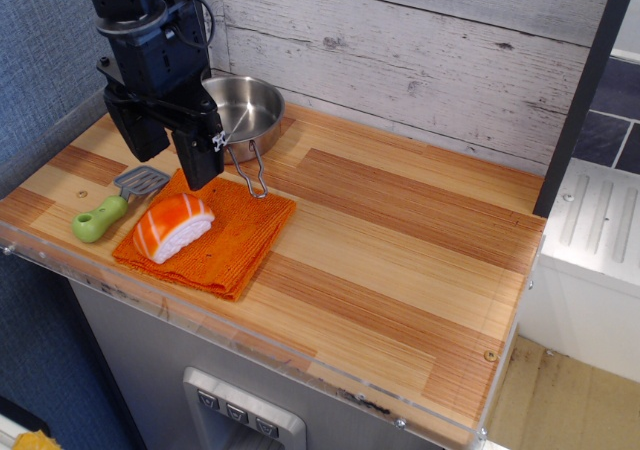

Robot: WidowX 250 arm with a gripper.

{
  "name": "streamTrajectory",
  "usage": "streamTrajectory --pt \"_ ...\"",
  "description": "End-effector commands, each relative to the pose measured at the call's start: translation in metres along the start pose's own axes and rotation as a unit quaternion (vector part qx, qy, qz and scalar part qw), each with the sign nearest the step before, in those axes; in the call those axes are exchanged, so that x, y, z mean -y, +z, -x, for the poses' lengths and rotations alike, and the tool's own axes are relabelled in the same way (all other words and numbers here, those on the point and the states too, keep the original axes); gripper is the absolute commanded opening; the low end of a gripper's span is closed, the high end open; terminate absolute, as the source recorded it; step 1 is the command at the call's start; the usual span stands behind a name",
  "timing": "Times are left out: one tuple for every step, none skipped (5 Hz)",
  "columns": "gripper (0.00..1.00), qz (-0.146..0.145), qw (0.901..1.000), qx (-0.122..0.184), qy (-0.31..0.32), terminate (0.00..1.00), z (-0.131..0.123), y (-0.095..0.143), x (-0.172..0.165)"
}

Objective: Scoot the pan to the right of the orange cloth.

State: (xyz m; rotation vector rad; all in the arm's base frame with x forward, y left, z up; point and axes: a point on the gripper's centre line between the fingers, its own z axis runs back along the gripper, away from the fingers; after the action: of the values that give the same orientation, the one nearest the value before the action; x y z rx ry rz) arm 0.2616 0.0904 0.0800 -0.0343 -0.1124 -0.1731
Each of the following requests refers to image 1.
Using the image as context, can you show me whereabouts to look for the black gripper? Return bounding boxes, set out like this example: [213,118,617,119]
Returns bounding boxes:
[96,0,224,190]

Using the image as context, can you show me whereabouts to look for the stainless steel pot with handle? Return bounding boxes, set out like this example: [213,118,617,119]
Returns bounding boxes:
[202,76,285,199]

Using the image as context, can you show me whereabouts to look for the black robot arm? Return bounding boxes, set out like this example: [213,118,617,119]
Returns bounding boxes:
[91,0,225,190]

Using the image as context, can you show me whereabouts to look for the orange folded towel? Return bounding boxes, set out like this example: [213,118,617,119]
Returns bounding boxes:
[113,170,296,301]

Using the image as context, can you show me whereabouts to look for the toy salmon sushi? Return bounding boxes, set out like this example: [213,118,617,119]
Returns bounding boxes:
[133,193,215,264]

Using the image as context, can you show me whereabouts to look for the clear acrylic table edge guard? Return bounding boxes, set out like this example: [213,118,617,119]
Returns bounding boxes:
[1,215,539,449]

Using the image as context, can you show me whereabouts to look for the silver toy fridge cabinet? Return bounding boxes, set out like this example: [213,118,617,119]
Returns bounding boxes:
[71,281,434,449]

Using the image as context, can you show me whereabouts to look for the silver ice dispenser panel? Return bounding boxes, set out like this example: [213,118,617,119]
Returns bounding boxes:
[183,367,307,449]

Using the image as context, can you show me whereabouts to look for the yellow black object at corner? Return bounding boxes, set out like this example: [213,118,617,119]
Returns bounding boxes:
[11,431,62,450]

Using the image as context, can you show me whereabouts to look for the white toy sink unit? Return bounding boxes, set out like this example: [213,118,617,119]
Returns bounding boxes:
[518,159,639,381]

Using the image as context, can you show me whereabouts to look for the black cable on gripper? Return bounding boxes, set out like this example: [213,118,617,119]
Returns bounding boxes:
[162,0,216,51]

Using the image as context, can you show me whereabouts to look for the green handled grey toy spatula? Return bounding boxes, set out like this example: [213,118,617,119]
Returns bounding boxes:
[71,165,170,243]

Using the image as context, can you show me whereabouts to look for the dark grey right post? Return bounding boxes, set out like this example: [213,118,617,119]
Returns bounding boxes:
[533,0,631,218]

